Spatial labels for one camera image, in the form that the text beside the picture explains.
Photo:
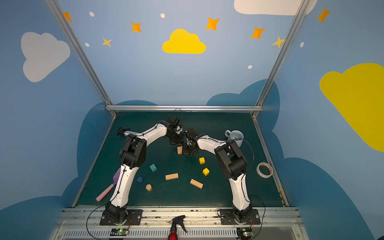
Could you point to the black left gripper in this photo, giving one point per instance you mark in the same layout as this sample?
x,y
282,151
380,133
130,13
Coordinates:
x,y
176,139

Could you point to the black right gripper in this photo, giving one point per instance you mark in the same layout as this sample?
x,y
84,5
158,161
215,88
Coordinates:
x,y
189,146

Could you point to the wooden block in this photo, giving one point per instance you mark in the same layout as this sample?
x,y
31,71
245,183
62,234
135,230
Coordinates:
x,y
196,184
180,150
172,176

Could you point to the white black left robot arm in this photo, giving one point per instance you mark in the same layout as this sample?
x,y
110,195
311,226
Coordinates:
x,y
132,156

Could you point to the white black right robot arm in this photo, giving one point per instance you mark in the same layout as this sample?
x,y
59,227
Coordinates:
x,y
233,165

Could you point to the yellow cube upper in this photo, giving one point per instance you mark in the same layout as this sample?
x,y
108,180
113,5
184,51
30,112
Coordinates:
x,y
201,160

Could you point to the yellow cube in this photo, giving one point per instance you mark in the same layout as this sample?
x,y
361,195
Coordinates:
x,y
201,160
206,171

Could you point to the yellow cube lower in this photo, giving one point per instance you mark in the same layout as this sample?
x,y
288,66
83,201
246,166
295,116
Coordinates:
x,y
206,171

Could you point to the teal cube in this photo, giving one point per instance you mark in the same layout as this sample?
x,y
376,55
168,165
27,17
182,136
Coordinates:
x,y
153,167

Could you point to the light blue ceramic mug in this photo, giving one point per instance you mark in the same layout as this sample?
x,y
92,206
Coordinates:
x,y
235,135

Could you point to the silver spray bottle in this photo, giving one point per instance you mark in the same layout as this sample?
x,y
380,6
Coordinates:
x,y
126,132

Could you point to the wooden cylinder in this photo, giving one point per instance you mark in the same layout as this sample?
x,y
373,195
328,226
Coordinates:
x,y
149,187

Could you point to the purple pink brush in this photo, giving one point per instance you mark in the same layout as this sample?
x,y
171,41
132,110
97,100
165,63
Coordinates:
x,y
109,188

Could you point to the white tape roll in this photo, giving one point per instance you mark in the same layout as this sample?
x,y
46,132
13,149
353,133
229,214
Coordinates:
x,y
265,170

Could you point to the red spray bottle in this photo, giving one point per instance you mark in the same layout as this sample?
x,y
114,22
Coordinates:
x,y
179,220

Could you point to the right controller board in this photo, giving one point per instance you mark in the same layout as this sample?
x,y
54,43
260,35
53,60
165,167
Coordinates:
x,y
244,233

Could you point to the controller board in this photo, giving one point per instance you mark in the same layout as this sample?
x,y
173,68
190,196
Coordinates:
x,y
119,232
244,233

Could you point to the left controller board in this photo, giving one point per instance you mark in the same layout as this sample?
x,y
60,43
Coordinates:
x,y
119,232

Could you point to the aluminium back frame rail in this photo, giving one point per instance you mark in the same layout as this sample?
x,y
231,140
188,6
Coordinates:
x,y
144,108

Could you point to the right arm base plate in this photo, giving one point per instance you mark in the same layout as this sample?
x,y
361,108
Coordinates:
x,y
231,217

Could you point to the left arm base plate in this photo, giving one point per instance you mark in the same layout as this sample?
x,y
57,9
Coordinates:
x,y
121,218

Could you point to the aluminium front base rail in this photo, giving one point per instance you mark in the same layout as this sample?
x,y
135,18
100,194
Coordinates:
x,y
202,223

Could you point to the aluminium right frame post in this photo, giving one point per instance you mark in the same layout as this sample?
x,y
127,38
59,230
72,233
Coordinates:
x,y
291,34

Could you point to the aluminium frame post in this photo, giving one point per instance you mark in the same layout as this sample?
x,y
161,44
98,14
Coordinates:
x,y
64,24
291,34

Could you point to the aluminium left frame post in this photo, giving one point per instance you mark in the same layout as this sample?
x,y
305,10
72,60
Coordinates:
x,y
64,24

